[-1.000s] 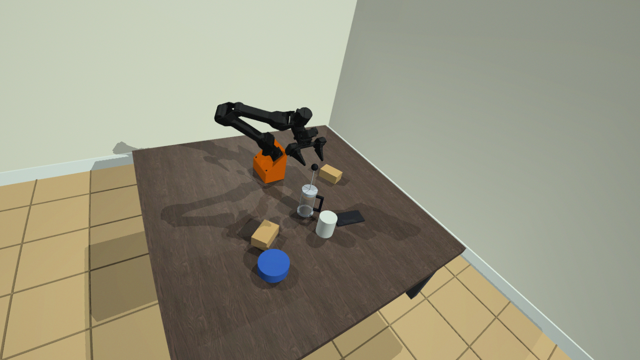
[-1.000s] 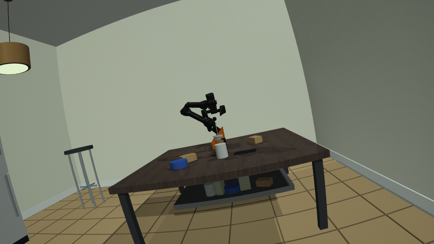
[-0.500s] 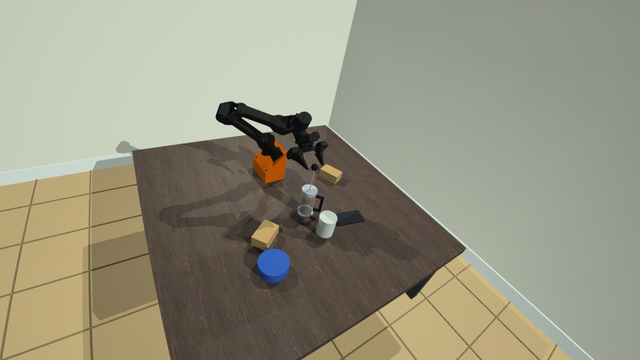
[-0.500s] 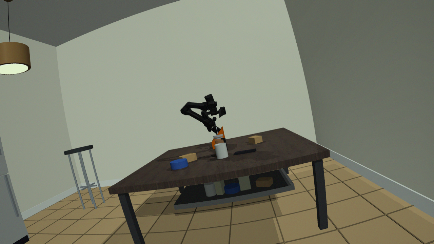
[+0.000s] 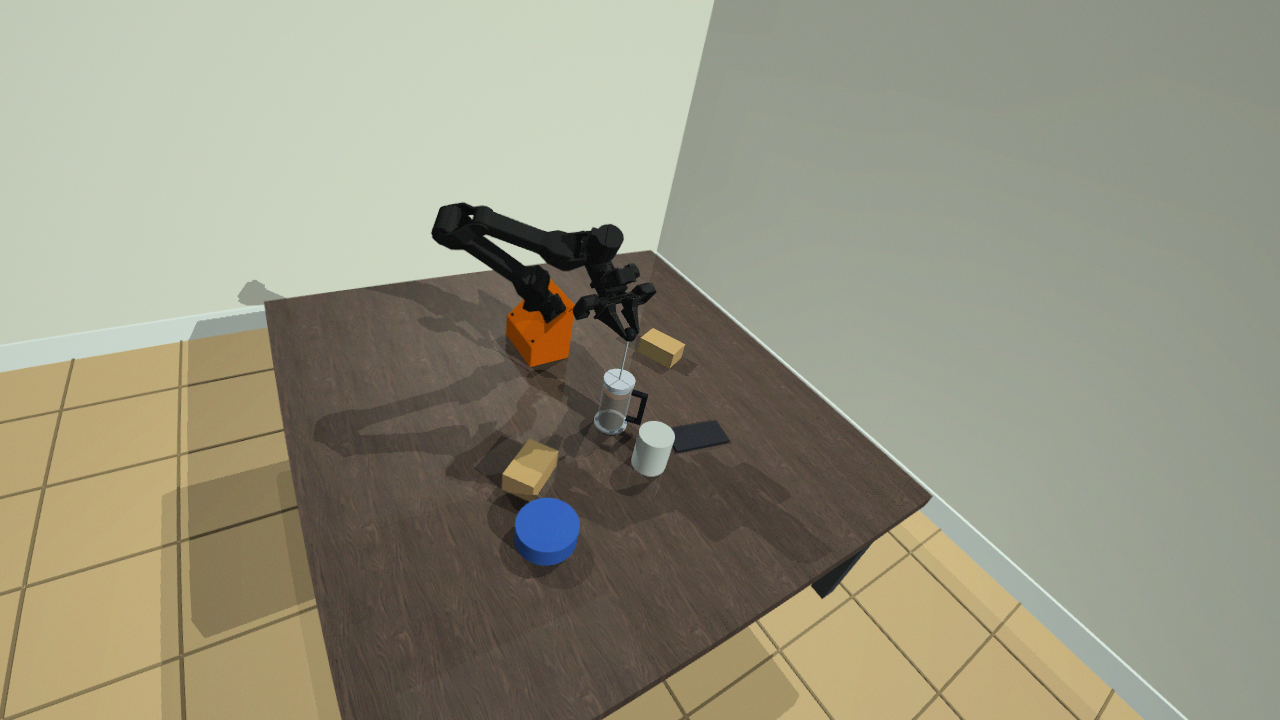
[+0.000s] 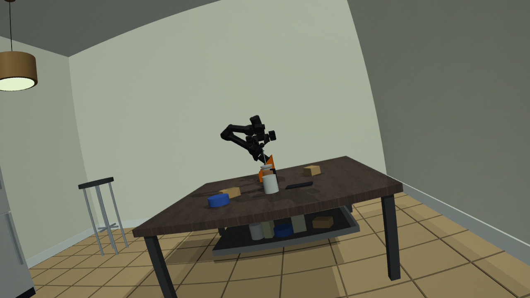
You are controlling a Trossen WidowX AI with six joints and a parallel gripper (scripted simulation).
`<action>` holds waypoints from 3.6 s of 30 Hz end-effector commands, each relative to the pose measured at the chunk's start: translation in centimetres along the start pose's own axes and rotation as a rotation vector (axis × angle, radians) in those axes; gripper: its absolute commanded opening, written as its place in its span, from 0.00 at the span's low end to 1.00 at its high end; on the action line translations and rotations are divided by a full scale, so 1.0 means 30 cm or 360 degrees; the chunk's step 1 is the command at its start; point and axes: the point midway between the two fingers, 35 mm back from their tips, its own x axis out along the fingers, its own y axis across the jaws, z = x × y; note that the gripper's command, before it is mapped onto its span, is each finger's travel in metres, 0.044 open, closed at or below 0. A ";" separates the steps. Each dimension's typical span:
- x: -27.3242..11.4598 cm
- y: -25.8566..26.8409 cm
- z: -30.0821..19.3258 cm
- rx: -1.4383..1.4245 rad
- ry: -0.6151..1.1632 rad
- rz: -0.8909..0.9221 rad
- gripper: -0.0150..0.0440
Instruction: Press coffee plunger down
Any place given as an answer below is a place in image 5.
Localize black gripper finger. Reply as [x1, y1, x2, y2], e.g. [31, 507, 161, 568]
[621, 296, 643, 334]
[594, 304, 626, 338]

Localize glass french press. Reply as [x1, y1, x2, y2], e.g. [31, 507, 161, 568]
[594, 327, 648, 436]

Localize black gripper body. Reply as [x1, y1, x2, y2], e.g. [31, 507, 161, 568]
[573, 265, 657, 320]

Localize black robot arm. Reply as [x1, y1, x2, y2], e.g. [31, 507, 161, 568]
[431, 202, 640, 323]

